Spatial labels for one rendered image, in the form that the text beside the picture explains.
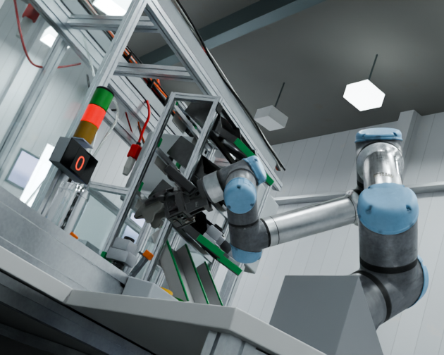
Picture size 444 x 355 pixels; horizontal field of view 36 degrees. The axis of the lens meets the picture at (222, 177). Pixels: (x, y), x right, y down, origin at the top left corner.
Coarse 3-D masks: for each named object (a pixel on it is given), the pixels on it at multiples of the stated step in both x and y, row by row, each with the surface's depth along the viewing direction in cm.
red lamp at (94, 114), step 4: (88, 104) 175; (92, 104) 174; (88, 108) 174; (92, 108) 174; (96, 108) 174; (100, 108) 174; (88, 112) 174; (92, 112) 173; (96, 112) 174; (100, 112) 174; (104, 112) 176; (84, 116) 173; (88, 116) 173; (92, 116) 173; (96, 116) 173; (100, 116) 174; (80, 120) 175; (88, 120) 173; (92, 120) 173; (96, 120) 173; (100, 120) 175; (96, 124) 173; (100, 124) 175
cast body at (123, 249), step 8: (120, 240) 175; (128, 240) 174; (112, 248) 175; (120, 248) 174; (128, 248) 174; (136, 248) 177; (112, 256) 173; (120, 256) 173; (128, 256) 172; (128, 264) 173
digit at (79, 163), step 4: (80, 148) 169; (80, 152) 170; (84, 152) 171; (76, 156) 168; (80, 156) 170; (84, 156) 171; (88, 156) 172; (76, 160) 169; (80, 160) 170; (84, 160) 171; (88, 160) 172; (72, 164) 168; (76, 164) 169; (80, 164) 170; (84, 164) 171; (72, 168) 168; (76, 168) 169; (80, 168) 170; (84, 168) 172; (76, 172) 169; (80, 172) 171; (80, 176) 171
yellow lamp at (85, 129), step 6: (84, 120) 173; (78, 126) 173; (84, 126) 172; (90, 126) 172; (96, 126) 174; (78, 132) 171; (84, 132) 171; (90, 132) 172; (96, 132) 174; (84, 138) 171; (90, 138) 172; (90, 144) 173
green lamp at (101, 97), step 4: (100, 88) 176; (96, 92) 176; (100, 92) 175; (104, 92) 176; (108, 92) 176; (92, 96) 176; (96, 96) 175; (100, 96) 175; (104, 96) 175; (108, 96) 176; (112, 96) 177; (92, 100) 175; (96, 100) 175; (100, 100) 175; (104, 100) 175; (108, 100) 176; (96, 104) 174; (100, 104) 174; (104, 104) 175; (108, 104) 176; (104, 108) 175
